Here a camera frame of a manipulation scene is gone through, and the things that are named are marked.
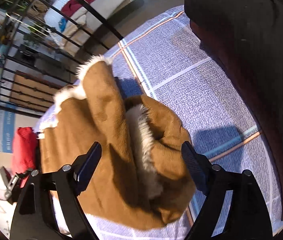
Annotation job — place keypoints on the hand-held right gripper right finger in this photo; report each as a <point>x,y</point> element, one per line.
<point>194,170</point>

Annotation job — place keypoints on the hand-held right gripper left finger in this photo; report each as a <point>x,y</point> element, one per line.
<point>89,165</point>

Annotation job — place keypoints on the black garment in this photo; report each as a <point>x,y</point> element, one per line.
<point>256,42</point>

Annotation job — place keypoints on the red cloth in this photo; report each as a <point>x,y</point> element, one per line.
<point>76,5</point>

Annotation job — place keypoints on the wooden cabinet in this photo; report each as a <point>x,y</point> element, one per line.
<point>31,90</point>

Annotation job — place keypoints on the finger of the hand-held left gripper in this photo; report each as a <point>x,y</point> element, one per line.
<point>24,174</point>

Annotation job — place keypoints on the blue plaid bed sheet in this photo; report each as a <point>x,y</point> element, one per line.
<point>194,92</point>

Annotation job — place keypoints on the black iron bed frame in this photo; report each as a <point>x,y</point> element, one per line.
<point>94,12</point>

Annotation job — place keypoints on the brown fur-lined suede coat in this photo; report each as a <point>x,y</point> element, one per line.
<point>106,135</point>

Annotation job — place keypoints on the red puffer jacket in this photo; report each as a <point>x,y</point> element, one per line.
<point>25,150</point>

